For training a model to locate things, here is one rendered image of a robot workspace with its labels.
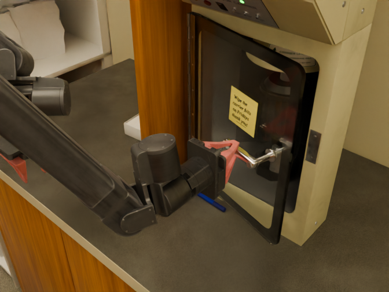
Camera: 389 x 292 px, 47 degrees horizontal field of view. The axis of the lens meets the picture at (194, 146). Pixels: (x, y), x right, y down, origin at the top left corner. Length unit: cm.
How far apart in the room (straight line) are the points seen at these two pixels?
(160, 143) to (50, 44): 129
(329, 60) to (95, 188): 42
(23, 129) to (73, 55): 133
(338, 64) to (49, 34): 135
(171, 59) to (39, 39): 98
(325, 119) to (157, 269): 45
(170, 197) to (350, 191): 61
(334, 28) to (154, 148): 32
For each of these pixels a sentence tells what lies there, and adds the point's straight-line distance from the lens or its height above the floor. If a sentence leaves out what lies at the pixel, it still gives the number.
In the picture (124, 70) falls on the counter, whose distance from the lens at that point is 172.
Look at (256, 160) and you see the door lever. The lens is 80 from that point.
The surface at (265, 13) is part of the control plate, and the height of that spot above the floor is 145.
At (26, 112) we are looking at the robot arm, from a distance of 61.
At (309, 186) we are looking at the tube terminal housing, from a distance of 92.
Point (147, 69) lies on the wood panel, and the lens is 96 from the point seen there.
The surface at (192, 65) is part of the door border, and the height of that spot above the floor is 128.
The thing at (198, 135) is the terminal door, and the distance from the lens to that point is 102.
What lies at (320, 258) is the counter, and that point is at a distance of 102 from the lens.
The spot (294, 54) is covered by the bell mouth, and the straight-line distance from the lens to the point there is 85.
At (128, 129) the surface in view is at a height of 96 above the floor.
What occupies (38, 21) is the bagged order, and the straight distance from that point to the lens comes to 189.
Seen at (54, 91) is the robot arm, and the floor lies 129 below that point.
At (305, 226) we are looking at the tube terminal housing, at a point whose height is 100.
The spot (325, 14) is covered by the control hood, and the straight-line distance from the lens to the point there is 67.
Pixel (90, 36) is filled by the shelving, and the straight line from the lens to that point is 203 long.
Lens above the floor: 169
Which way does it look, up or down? 36 degrees down
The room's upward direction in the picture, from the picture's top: straight up
